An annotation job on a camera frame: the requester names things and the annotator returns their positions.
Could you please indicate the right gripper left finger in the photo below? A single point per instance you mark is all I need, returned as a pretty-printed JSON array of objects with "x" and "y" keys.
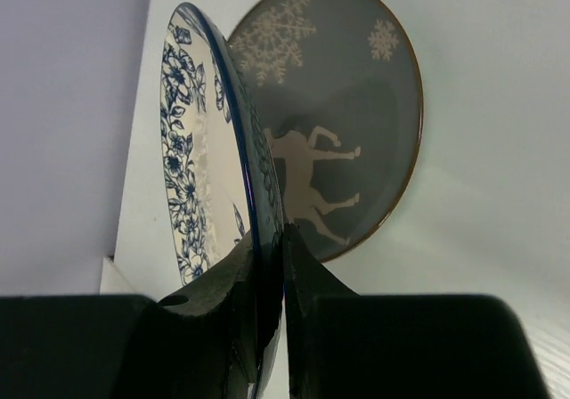
[{"x": 198, "y": 342}]

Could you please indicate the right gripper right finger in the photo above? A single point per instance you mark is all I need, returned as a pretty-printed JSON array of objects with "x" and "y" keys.
[{"x": 345, "y": 345}]

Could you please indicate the blue patterned plate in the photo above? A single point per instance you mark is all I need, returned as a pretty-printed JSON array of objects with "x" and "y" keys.
[{"x": 220, "y": 179}]

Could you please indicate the grey reindeer plate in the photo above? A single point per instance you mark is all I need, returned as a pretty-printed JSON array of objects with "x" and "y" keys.
[{"x": 338, "y": 91}]

